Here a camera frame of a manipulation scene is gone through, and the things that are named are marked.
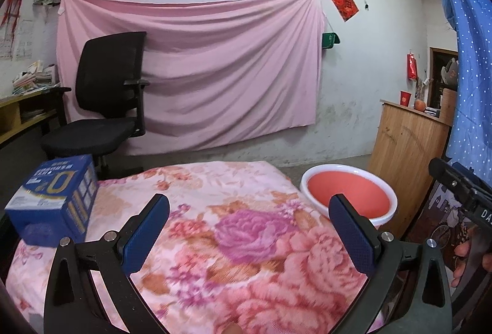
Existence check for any paper wall calendar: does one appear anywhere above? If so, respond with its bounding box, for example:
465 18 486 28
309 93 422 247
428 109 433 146
0 19 36 61

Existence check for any blue cardboard box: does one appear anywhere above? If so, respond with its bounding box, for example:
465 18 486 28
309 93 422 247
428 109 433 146
5 154 99 247

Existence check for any pink floral blanket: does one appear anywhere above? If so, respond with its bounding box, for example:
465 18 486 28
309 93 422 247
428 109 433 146
6 160 386 334

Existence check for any green hanging bag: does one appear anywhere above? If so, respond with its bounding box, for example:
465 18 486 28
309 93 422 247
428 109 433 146
321 32 341 50

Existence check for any blue dotted curtain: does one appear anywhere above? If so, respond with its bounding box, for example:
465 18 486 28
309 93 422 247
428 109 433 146
430 0 492 182

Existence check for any black office chair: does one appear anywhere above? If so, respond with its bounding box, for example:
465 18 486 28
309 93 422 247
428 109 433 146
40 31 151 181

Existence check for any wooden cabinet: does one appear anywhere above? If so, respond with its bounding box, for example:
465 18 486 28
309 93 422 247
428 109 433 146
368 100 453 239

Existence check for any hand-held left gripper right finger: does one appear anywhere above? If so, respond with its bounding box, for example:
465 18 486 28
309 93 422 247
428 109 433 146
328 194 453 334

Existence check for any dark printed board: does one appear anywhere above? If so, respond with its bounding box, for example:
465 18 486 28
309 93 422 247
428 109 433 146
407 180 475 323

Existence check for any bundle of thin sticks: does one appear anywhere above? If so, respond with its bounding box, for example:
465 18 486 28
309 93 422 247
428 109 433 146
417 77 432 105

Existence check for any red paper card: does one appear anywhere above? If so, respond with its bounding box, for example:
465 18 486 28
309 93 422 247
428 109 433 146
327 0 359 22

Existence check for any pink wall cloth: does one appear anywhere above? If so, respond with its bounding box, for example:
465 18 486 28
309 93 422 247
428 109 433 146
57 0 327 157

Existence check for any pink plastic basin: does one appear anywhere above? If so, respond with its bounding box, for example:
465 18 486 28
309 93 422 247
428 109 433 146
300 164 398 231

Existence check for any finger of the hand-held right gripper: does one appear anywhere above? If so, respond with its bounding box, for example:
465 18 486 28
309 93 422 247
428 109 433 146
428 158 483 209
451 162 492 197

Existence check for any person's right hand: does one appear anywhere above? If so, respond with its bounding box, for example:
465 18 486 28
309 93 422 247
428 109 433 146
451 241 492 288

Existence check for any stack of books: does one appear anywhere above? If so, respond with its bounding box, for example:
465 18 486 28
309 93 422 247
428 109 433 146
12 61 59 95

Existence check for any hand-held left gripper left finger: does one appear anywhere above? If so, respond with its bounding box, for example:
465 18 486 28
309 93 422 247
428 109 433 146
43 193 170 334

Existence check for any yellow wooden shelf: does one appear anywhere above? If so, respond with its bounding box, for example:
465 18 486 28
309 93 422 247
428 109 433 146
0 86 72 145

